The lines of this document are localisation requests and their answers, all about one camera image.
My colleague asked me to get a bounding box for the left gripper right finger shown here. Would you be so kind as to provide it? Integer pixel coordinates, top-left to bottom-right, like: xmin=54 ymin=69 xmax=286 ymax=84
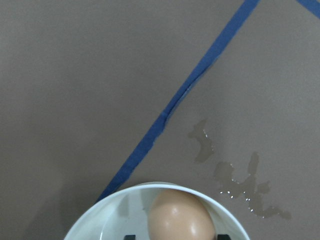
xmin=217 ymin=234 xmax=229 ymax=240

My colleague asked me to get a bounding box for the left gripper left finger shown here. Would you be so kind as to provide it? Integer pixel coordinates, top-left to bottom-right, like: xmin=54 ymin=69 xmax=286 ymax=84
xmin=124 ymin=234 xmax=136 ymax=240

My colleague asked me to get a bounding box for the brown egg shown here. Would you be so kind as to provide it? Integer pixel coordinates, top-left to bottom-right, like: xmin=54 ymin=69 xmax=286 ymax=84
xmin=147 ymin=189 xmax=217 ymax=240

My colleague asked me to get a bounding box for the white bowl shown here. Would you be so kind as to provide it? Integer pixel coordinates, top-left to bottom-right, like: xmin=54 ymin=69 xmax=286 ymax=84
xmin=65 ymin=182 xmax=249 ymax=240

